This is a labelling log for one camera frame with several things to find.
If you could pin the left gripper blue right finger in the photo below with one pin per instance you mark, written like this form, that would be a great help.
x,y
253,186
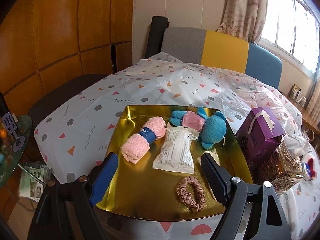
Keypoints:
x,y
214,175

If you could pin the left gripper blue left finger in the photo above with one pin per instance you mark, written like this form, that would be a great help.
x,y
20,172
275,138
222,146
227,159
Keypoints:
x,y
102,178

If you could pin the pink satin scrunchie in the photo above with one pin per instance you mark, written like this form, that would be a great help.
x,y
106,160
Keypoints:
x,y
190,193

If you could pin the pink fluffy sock roll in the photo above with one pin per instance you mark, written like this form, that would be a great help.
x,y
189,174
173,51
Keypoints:
x,y
138,144

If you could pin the white packaged wipes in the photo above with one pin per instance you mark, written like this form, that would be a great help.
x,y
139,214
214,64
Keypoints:
x,y
175,154

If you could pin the blue plush toy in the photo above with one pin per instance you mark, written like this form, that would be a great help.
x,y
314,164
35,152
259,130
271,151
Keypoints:
x,y
212,128

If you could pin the red christmas sock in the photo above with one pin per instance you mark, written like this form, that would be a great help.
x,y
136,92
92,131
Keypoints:
x,y
308,168

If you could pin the patterned plastic tablecloth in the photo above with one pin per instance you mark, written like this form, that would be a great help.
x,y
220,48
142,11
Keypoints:
x,y
74,138

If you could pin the gold metal tray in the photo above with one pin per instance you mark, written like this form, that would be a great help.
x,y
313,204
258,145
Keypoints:
x,y
139,190

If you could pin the ornate gold tissue box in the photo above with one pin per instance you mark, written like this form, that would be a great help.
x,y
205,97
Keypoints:
x,y
281,169

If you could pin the purple tissue box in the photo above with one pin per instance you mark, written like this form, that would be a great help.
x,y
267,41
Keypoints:
x,y
259,135

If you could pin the glass side table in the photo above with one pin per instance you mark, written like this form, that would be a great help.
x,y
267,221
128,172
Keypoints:
x,y
12,154

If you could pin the wooden desk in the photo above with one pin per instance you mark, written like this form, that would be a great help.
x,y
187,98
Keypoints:
x,y
307,120

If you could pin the packages on desk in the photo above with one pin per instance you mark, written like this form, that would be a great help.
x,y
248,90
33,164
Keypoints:
x,y
297,95

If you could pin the grey yellow blue headboard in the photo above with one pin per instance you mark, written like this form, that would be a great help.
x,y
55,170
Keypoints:
x,y
213,49

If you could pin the wooden wardrobe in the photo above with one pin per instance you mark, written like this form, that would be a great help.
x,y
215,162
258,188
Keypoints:
x,y
46,43

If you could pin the black rolled mat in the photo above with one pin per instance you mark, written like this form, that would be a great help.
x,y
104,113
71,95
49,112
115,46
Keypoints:
x,y
157,28

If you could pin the left floral curtain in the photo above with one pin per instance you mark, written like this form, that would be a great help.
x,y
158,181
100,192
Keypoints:
x,y
244,19

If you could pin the window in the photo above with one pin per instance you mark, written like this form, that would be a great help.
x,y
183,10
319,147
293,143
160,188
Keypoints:
x,y
292,28

